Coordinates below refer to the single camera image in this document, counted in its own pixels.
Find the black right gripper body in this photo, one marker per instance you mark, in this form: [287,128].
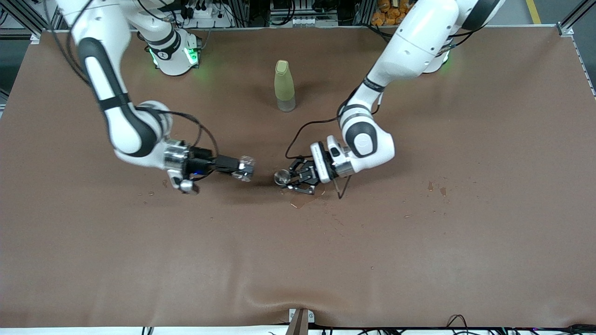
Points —
[203,163]

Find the small clear glass cup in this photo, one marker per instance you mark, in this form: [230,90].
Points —
[245,168]

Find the orange packaged snacks pile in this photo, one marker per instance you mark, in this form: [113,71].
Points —
[391,14]

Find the yellow-green bottle shaker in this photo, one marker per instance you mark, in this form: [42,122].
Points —
[284,86]

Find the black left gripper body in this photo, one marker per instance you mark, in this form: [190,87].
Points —
[308,173]

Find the aluminium frame post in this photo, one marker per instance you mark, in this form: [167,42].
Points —
[575,16]
[25,18]

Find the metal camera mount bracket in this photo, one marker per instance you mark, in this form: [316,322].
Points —
[300,323]

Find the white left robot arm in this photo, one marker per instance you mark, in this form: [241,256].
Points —
[368,139]

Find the brown liquid puddle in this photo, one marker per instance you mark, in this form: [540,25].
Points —
[298,201]

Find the brown table cover mat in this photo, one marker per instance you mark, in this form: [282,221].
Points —
[298,260]

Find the metal double jigger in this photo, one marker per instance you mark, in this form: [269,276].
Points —
[281,177]

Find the white power strip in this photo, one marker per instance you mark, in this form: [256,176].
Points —
[302,21]
[209,21]

